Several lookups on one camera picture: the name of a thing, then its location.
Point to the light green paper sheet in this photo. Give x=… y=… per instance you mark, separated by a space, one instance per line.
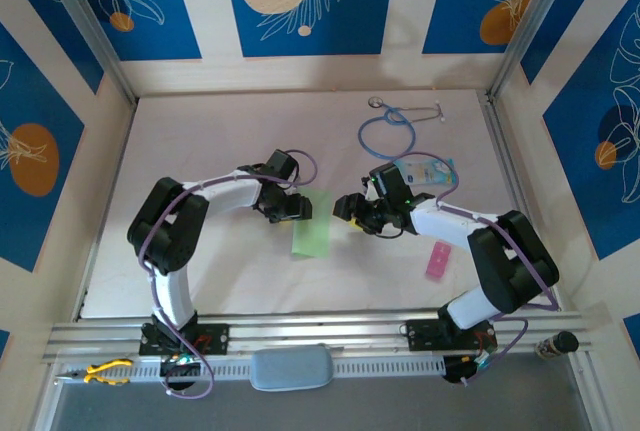
x=315 y=236

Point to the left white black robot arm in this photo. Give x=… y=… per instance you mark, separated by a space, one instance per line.
x=225 y=196

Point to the light blue wipes packet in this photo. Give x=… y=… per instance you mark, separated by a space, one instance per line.
x=430 y=171

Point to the blue stethoscope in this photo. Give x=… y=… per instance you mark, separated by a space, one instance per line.
x=375 y=101

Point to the pink plastic case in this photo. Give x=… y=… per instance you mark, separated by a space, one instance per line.
x=437 y=261

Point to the grey blue pouch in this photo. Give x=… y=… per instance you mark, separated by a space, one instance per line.
x=292 y=368

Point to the black electronics module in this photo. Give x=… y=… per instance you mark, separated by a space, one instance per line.
x=175 y=368
x=455 y=373

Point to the grey metal panel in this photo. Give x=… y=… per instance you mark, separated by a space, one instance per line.
x=350 y=411

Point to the small dark capped bottle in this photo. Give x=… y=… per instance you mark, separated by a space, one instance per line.
x=565 y=342

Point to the aluminium side rail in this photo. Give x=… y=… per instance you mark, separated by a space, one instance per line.
x=500 y=141

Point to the aluminium mounting rail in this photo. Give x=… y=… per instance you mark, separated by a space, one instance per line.
x=310 y=331

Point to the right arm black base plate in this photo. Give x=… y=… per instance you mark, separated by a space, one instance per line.
x=425 y=335

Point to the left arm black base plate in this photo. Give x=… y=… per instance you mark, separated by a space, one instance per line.
x=215 y=338

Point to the aluminium frame post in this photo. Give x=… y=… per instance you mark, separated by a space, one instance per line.
x=520 y=36
x=95 y=41

